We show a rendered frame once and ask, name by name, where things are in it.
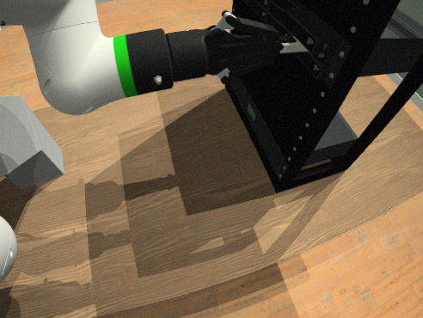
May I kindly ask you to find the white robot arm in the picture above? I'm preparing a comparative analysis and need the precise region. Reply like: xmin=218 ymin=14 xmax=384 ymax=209
xmin=0 ymin=0 xmax=175 ymax=284

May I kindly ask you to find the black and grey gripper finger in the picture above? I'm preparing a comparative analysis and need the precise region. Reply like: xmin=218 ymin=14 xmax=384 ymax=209
xmin=215 ymin=10 xmax=305 ymax=54
xmin=216 ymin=48 xmax=308 ymax=84

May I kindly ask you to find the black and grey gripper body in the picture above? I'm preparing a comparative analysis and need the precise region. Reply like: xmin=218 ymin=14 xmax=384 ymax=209
xmin=166 ymin=25 xmax=238 ymax=83

